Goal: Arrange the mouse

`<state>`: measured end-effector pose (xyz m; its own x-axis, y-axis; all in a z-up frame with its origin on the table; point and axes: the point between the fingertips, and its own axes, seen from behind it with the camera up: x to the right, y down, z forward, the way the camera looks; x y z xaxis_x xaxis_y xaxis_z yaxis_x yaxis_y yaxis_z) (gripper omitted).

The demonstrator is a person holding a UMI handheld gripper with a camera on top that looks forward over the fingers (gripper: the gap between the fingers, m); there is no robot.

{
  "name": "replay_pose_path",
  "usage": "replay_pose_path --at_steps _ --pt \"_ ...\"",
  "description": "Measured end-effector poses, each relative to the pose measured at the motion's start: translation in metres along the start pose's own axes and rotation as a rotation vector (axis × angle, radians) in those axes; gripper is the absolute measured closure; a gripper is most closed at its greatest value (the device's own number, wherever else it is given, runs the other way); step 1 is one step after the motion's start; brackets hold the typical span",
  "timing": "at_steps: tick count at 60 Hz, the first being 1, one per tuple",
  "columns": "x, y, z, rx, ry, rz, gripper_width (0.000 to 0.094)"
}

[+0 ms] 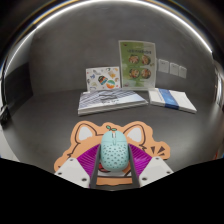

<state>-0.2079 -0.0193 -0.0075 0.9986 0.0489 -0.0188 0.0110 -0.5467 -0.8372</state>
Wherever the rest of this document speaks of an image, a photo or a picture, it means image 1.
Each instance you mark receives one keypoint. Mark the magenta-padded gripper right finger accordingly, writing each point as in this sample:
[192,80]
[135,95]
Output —
[155,169]

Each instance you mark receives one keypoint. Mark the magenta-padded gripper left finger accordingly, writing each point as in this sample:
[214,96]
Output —
[74,170]

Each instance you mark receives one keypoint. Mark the mint green computer mouse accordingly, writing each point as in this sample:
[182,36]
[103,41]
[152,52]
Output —
[114,152]

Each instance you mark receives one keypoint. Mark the orange dog-shaped mouse pad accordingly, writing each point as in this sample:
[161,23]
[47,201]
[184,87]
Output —
[83,140]

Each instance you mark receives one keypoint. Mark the white and blue book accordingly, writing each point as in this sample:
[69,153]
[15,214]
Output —
[176,100]

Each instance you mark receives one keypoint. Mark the grey striped book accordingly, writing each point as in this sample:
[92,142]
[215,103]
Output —
[110,101]

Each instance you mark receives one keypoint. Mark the white illustrated sticker card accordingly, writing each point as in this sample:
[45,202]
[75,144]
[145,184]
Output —
[102,79]

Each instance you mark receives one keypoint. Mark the green food menu sheet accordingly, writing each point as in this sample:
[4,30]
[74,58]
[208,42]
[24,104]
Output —
[137,65]

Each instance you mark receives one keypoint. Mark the white wall socket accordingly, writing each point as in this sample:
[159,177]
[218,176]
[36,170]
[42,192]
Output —
[182,72]
[174,69]
[163,65]

